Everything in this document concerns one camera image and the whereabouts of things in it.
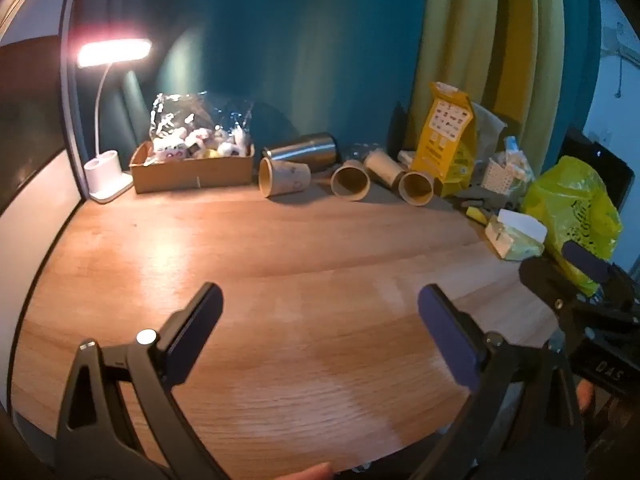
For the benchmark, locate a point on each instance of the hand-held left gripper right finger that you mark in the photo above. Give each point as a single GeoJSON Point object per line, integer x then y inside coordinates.
{"type": "Point", "coordinates": [442, 325]}

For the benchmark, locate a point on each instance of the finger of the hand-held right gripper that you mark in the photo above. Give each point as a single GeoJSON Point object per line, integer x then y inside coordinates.
{"type": "Point", "coordinates": [586, 259]}
{"type": "Point", "coordinates": [544, 276]}

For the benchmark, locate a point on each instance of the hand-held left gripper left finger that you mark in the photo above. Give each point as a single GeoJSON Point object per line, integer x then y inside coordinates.
{"type": "Point", "coordinates": [197, 317]}

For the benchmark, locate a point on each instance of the brown paper cup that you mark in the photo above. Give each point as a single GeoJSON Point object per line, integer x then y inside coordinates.
{"type": "Point", "coordinates": [350, 182]}
{"type": "Point", "coordinates": [416, 188]}
{"type": "Point", "coordinates": [382, 165]}

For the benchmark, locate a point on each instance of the printed paper cup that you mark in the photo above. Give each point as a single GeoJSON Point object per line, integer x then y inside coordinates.
{"type": "Point", "coordinates": [287, 176]}

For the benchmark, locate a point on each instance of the person's right hand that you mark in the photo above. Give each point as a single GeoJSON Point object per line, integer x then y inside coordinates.
{"type": "Point", "coordinates": [585, 396]}

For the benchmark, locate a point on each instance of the person's left hand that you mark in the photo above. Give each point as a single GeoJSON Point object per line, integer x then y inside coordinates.
{"type": "Point", "coordinates": [305, 473]}

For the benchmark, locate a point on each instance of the tissue pack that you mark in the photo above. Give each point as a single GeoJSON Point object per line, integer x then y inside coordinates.
{"type": "Point", "coordinates": [512, 237]}

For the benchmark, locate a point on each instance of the yellow-green plastic bag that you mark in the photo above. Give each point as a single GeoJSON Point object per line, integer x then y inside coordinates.
{"type": "Point", "coordinates": [570, 210]}

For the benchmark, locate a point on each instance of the yellow sponge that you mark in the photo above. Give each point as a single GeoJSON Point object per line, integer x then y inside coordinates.
{"type": "Point", "coordinates": [477, 215]}

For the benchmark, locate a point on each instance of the black monitor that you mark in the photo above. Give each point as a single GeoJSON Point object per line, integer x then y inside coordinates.
{"type": "Point", "coordinates": [602, 167]}

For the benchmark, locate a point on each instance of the white perforated basket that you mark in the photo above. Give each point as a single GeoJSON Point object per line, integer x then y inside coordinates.
{"type": "Point", "coordinates": [502, 175]}

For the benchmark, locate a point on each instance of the cardboard box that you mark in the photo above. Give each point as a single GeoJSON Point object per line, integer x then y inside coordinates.
{"type": "Point", "coordinates": [195, 174]}

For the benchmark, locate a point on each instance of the grey paper bag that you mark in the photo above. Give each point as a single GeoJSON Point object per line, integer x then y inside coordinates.
{"type": "Point", "coordinates": [487, 127]}

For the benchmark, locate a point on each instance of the white desk lamp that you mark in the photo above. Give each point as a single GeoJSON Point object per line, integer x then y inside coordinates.
{"type": "Point", "coordinates": [107, 180]}

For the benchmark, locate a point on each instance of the yellow paper bag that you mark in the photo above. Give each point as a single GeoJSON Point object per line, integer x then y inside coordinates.
{"type": "Point", "coordinates": [445, 135]}

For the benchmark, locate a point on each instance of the clear plastic bag of toys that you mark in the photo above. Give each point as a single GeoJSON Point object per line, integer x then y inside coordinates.
{"type": "Point", "coordinates": [192, 130]}

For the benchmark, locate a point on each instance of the stainless steel tumbler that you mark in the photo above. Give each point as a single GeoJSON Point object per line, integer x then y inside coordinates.
{"type": "Point", "coordinates": [302, 149]}

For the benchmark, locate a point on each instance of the yellow curtain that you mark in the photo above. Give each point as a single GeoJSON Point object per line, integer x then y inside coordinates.
{"type": "Point", "coordinates": [480, 35]}

